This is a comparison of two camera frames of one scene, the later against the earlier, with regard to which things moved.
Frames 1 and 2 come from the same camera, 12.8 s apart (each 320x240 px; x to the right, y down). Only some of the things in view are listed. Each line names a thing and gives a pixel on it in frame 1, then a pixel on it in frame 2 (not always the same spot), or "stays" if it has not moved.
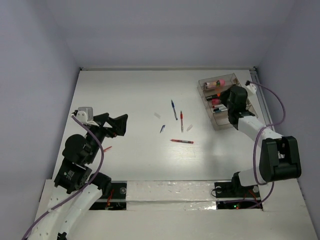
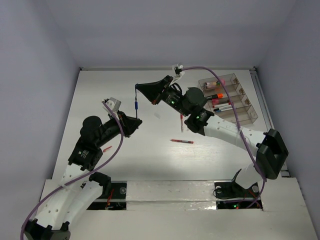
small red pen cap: x=105 y=150 stays
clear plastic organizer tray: x=210 y=89 stays
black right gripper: x=225 y=93 to x=153 y=90
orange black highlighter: x=214 y=96 stays
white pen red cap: x=218 y=106 stays
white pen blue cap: x=222 y=110 stays
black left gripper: x=119 y=124 to x=129 y=123
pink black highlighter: x=216 y=101 stays
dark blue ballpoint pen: x=173 y=105 to x=136 y=106
